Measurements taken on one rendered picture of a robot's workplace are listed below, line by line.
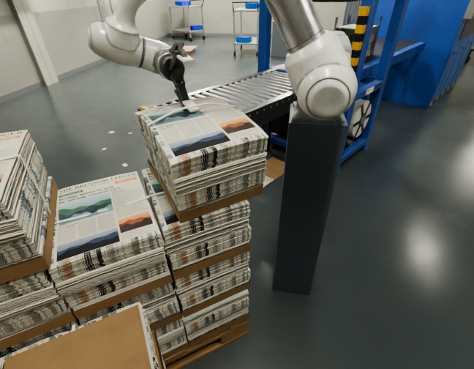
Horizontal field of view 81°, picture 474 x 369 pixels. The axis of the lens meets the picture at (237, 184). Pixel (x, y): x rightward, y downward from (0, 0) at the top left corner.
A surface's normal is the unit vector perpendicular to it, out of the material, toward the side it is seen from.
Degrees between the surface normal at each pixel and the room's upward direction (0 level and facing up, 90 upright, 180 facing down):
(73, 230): 1
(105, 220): 1
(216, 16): 90
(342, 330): 0
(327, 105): 95
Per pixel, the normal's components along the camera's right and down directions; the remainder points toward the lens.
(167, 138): 0.05, -0.73
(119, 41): 0.32, 0.61
